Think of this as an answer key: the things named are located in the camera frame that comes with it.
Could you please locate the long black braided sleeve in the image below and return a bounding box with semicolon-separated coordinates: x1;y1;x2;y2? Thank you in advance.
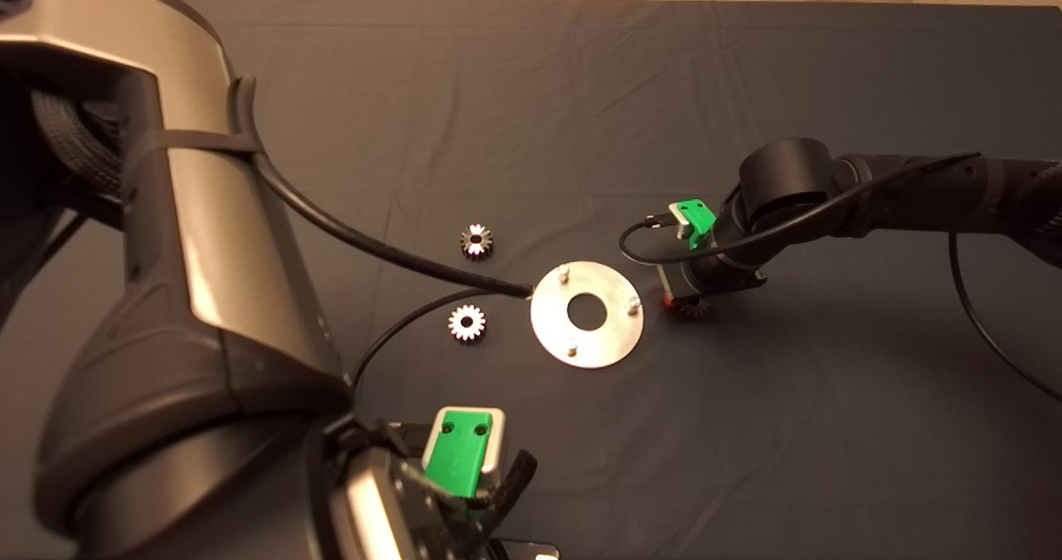
29;87;127;197

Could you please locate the round metal carrier plate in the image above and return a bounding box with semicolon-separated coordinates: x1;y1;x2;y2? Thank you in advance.
530;261;645;370

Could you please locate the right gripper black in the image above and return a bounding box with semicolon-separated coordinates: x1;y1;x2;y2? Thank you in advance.
658;260;769;307

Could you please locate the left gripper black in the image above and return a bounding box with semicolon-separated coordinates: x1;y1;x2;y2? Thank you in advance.
490;539;559;560

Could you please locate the black cable tie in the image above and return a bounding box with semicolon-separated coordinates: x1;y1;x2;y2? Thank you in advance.
124;127;266;164

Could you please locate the dark grey table cloth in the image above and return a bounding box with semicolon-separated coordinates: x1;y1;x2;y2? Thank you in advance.
0;0;1062;560

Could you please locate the short black braided cable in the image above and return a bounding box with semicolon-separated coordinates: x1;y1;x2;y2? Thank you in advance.
471;450;538;538

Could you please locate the black camera cable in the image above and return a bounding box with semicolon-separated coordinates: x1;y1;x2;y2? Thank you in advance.
618;152;1062;403
232;75;537;455

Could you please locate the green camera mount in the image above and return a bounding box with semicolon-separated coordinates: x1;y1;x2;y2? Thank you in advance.
421;409;493;499
670;199;717;250

